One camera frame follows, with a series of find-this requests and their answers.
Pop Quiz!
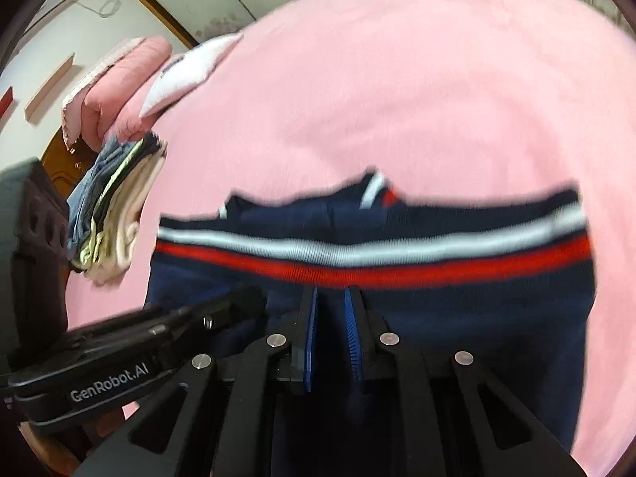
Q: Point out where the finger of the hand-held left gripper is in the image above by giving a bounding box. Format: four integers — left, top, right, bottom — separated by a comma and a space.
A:
164, 285, 268, 359
67, 305, 200, 345

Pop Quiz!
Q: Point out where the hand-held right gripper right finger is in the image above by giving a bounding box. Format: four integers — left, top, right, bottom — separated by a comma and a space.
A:
344, 285, 589, 477

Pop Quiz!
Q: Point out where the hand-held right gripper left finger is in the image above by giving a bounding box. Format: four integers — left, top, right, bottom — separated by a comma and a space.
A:
74, 285, 319, 477

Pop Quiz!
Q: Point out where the navy and red varsity jacket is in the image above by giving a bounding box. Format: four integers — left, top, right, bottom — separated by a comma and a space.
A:
144, 169, 597, 477

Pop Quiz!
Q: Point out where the stack of folded light clothes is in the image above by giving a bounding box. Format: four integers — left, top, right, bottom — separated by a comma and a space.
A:
70, 132, 169, 286

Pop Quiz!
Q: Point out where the folded denim garment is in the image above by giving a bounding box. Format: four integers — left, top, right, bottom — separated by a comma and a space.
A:
66, 139, 145, 252

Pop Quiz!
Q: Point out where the wooden headboard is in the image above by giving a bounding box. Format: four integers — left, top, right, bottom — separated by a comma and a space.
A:
40, 132, 100, 204

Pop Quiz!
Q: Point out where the folded pink quilt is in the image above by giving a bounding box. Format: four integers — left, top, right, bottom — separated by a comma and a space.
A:
62, 36, 174, 150

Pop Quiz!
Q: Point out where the white printed pillow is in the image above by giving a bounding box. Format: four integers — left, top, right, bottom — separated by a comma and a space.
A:
138, 34, 244, 120

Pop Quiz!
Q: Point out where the pink plush blanket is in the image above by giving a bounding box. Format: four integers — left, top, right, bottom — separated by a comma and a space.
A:
64, 0, 636, 477

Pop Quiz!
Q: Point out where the wooden wall shelf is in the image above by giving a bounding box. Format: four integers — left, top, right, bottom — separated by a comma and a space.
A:
25, 52, 75, 122

